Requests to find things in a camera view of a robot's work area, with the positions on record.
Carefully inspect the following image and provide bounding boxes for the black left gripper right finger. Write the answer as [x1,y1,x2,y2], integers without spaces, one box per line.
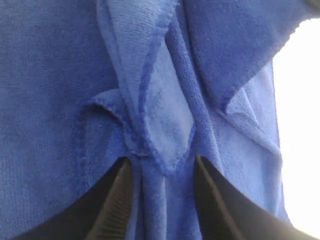
[193,155,310,240]

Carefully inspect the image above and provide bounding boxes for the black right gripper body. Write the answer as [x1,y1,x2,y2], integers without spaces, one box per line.
[305,0,320,11]

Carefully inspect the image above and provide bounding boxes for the blue microfibre towel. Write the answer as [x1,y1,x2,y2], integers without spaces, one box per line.
[0,0,320,240]

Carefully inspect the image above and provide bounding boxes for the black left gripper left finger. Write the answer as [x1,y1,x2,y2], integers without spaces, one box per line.
[15,157,134,240]

